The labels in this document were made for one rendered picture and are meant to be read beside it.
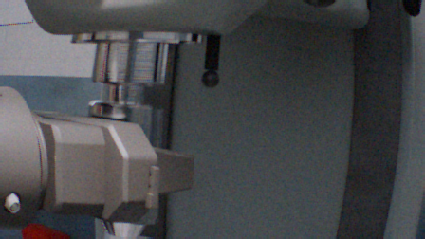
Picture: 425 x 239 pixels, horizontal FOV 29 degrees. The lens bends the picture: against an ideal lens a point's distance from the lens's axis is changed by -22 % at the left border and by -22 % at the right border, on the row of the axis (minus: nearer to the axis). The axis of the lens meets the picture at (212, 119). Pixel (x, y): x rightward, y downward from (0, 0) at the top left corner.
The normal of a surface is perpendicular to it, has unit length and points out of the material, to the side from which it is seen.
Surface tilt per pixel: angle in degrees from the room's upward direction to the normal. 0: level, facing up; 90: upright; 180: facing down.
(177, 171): 90
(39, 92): 90
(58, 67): 90
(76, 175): 90
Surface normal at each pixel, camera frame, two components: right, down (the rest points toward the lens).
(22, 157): 0.76, -0.11
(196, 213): -0.27, 0.03
